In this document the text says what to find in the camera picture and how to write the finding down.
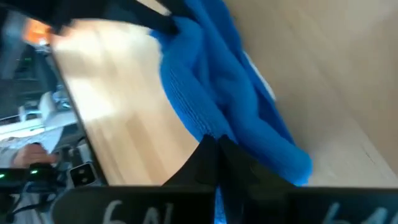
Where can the person's hand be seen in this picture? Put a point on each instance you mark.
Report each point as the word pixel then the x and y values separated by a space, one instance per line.
pixel 31 155

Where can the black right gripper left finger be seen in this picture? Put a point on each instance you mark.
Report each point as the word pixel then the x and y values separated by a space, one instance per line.
pixel 202 168

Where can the blue microfiber towel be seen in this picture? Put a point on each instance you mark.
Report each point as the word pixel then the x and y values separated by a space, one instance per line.
pixel 217 77

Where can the orange microfiber towel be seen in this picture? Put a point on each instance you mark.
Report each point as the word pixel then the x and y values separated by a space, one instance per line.
pixel 35 31

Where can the black controller with green lights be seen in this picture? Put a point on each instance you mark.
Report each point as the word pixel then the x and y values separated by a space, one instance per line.
pixel 40 172

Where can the white camera box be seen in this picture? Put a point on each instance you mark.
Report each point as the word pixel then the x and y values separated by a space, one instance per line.
pixel 82 174

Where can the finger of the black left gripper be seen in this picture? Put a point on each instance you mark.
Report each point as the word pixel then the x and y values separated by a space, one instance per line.
pixel 149 20
pixel 174 6

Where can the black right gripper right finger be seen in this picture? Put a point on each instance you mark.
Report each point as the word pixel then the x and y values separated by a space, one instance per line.
pixel 239 168

